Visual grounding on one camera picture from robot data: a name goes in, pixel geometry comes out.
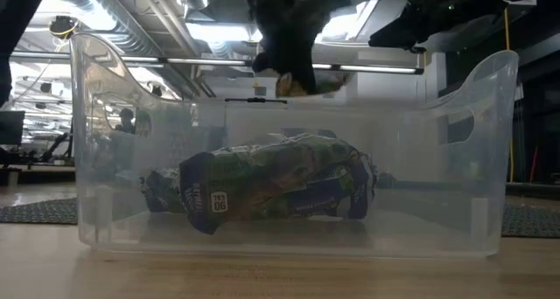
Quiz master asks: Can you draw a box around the black ceiling device yellow cable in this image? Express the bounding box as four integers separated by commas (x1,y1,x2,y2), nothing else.
48,15,81,41

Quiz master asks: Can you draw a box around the large green granola bar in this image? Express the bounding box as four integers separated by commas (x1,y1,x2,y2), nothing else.
178,132,374,236

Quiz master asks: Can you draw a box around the clear plastic storage bin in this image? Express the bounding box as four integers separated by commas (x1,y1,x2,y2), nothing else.
68,31,520,259

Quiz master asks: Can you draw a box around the yellow hanging cable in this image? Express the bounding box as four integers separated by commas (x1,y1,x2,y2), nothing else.
502,8,515,183

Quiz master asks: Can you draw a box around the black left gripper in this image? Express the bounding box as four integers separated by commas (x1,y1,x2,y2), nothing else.
239,0,351,94

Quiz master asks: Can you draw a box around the white plastic storage bin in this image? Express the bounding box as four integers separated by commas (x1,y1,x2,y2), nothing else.
225,101,364,136

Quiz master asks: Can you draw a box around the dark patterned mat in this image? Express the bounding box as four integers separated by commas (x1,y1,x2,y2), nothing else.
0,197,79,226
500,202,560,240

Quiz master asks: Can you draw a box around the black horizontal bar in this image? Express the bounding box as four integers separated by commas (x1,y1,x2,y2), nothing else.
224,97,289,105

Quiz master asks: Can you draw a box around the person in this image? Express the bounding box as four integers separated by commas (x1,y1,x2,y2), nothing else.
115,108,137,135

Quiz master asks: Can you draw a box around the yellow green granola bar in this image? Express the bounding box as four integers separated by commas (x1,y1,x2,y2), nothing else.
275,70,352,99

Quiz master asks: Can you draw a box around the black monitor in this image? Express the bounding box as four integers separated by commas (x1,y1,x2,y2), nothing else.
0,110,26,146

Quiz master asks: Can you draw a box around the long ceiling light bar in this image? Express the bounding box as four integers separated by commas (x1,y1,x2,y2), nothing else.
10,51,424,75

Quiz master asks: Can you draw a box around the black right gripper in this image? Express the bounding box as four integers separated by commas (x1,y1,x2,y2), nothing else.
368,0,508,54

